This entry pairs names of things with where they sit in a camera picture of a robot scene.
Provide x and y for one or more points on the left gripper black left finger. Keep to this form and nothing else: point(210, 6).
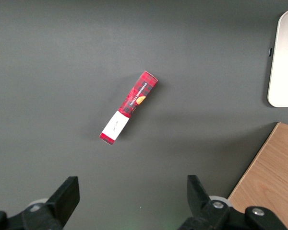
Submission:
point(62, 198)

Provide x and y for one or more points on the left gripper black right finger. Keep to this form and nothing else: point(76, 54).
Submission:
point(199, 198)

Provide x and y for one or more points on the beige rectangular tray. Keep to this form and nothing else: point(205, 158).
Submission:
point(285, 67)

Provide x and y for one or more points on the wooden two-drawer cabinet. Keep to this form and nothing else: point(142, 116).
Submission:
point(271, 175)

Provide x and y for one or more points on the red plaid shortbread box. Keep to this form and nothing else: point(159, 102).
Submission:
point(136, 95)

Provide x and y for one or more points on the small black rectangular tab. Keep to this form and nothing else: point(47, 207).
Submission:
point(270, 51)

